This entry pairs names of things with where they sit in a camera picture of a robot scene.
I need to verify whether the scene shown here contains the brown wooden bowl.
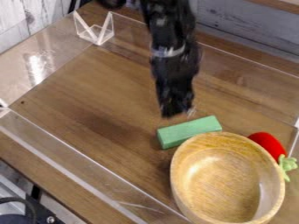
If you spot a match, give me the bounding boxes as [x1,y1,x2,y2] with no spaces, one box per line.
[170,132,285,224]

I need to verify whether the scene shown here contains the green foam block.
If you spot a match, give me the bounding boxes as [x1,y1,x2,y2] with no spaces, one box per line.
[156,115,221,150]

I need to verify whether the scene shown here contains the clear acrylic corner bracket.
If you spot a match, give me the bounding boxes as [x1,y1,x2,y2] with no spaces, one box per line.
[72,11,114,46]

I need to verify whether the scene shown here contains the clear acrylic front barrier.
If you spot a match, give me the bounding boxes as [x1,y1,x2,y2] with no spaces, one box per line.
[0,108,188,224]

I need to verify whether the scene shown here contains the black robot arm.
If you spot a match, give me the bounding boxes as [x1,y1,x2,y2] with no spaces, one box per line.
[137,0,201,118]

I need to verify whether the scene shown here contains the red plush strawberry toy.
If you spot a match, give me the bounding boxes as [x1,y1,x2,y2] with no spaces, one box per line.
[246,132,297,182]

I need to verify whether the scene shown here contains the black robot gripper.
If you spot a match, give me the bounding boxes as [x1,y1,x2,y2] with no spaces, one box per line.
[150,41,201,118]

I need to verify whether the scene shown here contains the black equipment base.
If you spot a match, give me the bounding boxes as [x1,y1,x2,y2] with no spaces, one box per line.
[0,197,65,224]

